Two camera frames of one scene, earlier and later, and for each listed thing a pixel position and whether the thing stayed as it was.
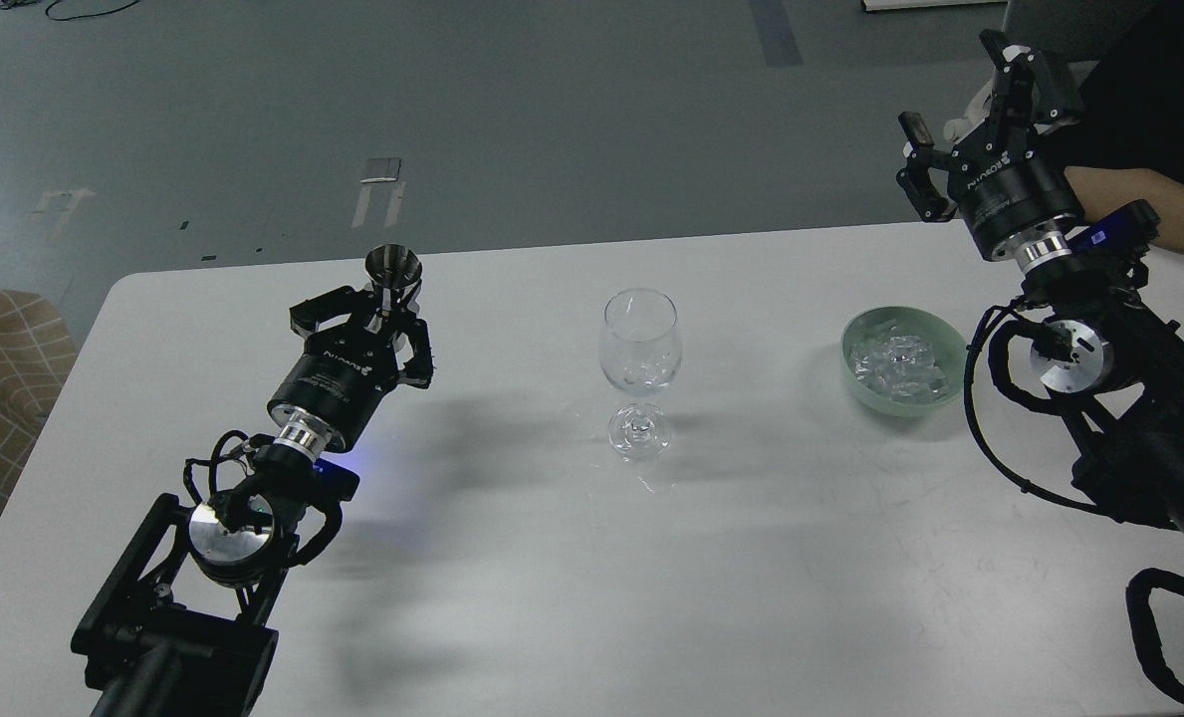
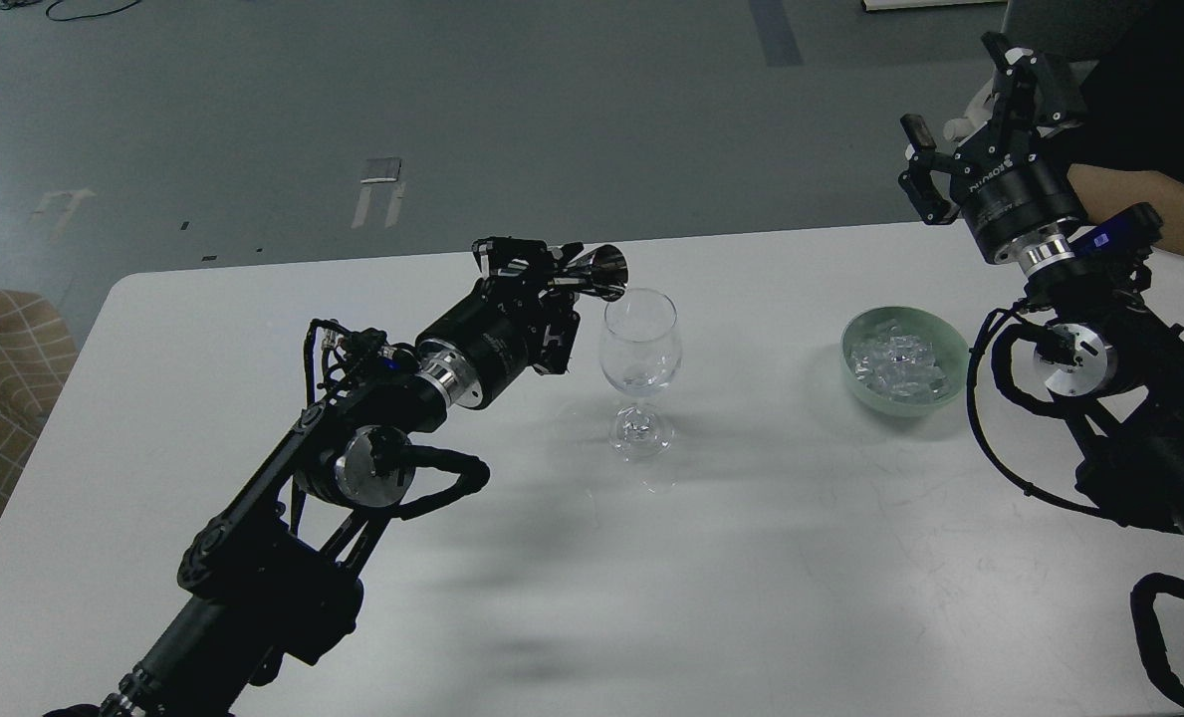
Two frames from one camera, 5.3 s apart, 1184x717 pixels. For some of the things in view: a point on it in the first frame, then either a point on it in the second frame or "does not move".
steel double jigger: [392, 266] → [604, 274]
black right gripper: [1004, 182] does not move
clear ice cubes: [900, 367] does not move
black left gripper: [341, 379] → [514, 325]
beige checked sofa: [12, 355] does not move
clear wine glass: [640, 350] does not move
